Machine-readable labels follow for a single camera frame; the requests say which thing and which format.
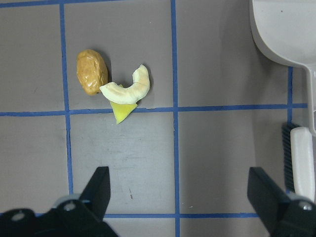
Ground pale curved peel trash piece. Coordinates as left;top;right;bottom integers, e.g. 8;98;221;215
100;65;150;104

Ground brown potato-like trash piece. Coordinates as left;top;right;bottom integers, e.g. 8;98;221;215
77;49;108;96

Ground beige hand brush black bristles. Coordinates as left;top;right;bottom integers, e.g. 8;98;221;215
281;123;316;202

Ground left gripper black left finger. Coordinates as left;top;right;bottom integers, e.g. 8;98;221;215
79;166;111;219

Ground beige plastic dustpan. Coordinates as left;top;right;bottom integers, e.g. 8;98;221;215
249;0;316;135

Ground yellow wedge trash piece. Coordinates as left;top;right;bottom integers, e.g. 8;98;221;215
110;101;138;124

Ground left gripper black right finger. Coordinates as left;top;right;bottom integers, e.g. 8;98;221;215
247;167;290;237

